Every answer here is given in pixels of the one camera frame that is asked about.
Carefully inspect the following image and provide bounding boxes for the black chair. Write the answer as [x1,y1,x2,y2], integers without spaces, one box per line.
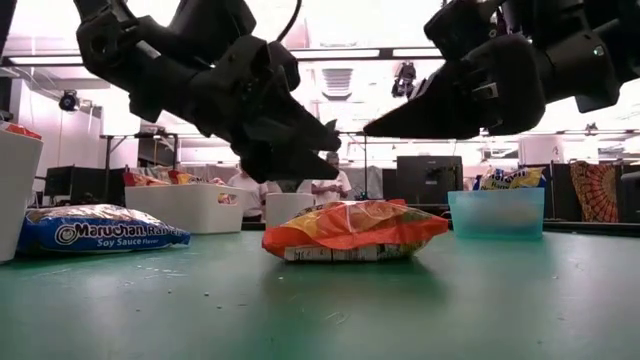
[619,172,640,224]

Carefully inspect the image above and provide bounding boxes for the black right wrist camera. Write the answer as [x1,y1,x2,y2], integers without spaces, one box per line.
[423,0,506,61]

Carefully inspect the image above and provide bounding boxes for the black background monitor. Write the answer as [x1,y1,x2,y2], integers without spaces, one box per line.
[396,154,465,206]

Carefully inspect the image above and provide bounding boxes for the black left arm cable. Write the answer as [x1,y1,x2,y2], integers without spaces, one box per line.
[276,0,304,44]

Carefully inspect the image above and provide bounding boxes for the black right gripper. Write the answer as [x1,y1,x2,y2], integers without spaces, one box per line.
[363,32,547,141]

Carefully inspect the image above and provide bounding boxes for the orange patterned tapestry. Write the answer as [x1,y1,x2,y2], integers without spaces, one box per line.
[569,159,622,224]

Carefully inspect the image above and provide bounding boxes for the black background table stand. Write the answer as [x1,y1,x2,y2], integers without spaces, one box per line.
[99,132,180,186]

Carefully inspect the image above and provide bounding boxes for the silver ceiling duct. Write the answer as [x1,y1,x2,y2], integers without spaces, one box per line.
[319,67,355,102]

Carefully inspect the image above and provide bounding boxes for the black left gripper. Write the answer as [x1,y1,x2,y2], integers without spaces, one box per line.
[187,34,342,184]

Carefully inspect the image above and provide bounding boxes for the black ceiling spotlight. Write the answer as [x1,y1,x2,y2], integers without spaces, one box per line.
[390,60,418,100]
[58,89,81,113]

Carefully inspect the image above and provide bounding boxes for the dark background screens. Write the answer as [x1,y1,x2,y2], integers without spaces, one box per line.
[42,165,129,206]

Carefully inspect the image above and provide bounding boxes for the teal translucent plastic bin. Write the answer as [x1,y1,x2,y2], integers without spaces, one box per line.
[447,187,546,241]

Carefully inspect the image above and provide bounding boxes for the person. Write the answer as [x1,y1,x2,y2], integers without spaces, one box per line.
[228,159,270,224]
[310,151,353,205]

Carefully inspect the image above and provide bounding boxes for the white plastic bin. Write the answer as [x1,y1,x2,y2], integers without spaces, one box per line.
[0,128,45,265]
[123,182,249,236]

